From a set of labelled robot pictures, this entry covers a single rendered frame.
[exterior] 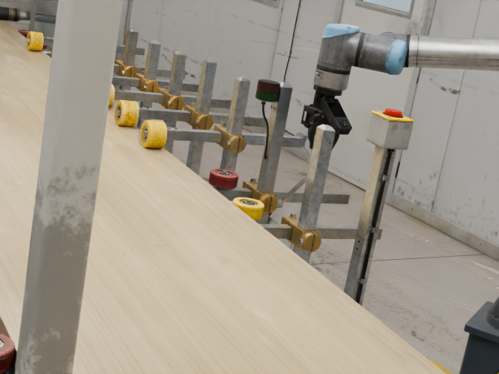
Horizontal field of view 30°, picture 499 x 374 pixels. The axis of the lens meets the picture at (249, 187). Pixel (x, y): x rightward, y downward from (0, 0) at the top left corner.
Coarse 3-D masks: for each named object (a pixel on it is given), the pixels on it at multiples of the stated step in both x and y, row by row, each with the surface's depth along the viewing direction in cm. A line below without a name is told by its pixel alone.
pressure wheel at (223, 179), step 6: (210, 174) 256; (216, 174) 254; (222, 174) 255; (228, 174) 257; (234, 174) 257; (210, 180) 256; (216, 180) 254; (222, 180) 254; (228, 180) 254; (234, 180) 255; (216, 186) 255; (222, 186) 254; (228, 186) 255; (234, 186) 256
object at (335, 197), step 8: (224, 192) 257; (232, 192) 258; (240, 192) 260; (248, 192) 261; (280, 192) 266; (296, 192) 268; (328, 192) 274; (336, 192) 276; (344, 192) 278; (232, 200) 260; (288, 200) 268; (296, 200) 269; (328, 200) 274; (336, 200) 275; (344, 200) 276
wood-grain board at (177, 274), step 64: (0, 64) 357; (0, 128) 264; (128, 128) 291; (0, 192) 210; (128, 192) 226; (192, 192) 236; (0, 256) 174; (128, 256) 185; (192, 256) 192; (256, 256) 198; (0, 320) 150; (128, 320) 157; (192, 320) 161; (256, 320) 166; (320, 320) 171
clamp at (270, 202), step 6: (246, 186) 265; (252, 186) 262; (252, 192) 261; (258, 192) 258; (252, 198) 261; (258, 198) 258; (264, 198) 256; (270, 198) 256; (264, 204) 256; (270, 204) 257; (276, 204) 258; (264, 210) 257; (270, 210) 258
